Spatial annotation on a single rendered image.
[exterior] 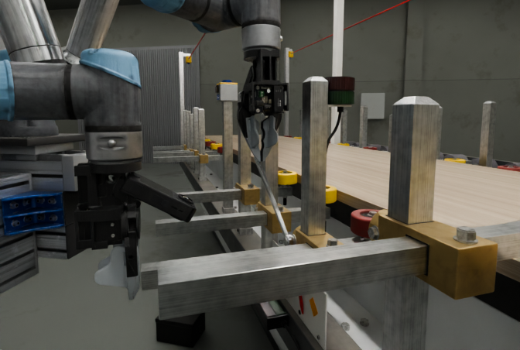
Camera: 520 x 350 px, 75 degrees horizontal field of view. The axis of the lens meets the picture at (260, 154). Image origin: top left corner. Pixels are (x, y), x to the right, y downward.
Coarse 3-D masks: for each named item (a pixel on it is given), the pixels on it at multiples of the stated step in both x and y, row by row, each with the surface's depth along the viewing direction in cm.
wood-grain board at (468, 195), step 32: (288, 160) 146; (352, 160) 146; (384, 160) 146; (352, 192) 85; (384, 192) 85; (448, 192) 85; (480, 192) 85; (512, 192) 85; (448, 224) 60; (480, 224) 60
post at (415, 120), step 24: (408, 120) 37; (432, 120) 37; (408, 144) 37; (432, 144) 38; (408, 168) 37; (432, 168) 38; (408, 192) 37; (432, 192) 38; (408, 216) 38; (432, 216) 39; (408, 288) 39; (384, 312) 42; (408, 312) 39; (384, 336) 42; (408, 336) 39
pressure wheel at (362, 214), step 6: (360, 210) 66; (366, 210) 66; (372, 210) 66; (378, 210) 66; (354, 216) 63; (360, 216) 62; (366, 216) 64; (372, 216) 63; (354, 222) 62; (360, 222) 61; (366, 222) 60; (354, 228) 62; (360, 228) 61; (366, 228) 60; (360, 234) 61; (366, 234) 61
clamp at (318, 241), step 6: (294, 234) 67; (300, 234) 64; (324, 234) 63; (300, 240) 64; (306, 240) 61; (312, 240) 60; (318, 240) 60; (324, 240) 60; (312, 246) 59; (318, 246) 57; (324, 246) 57
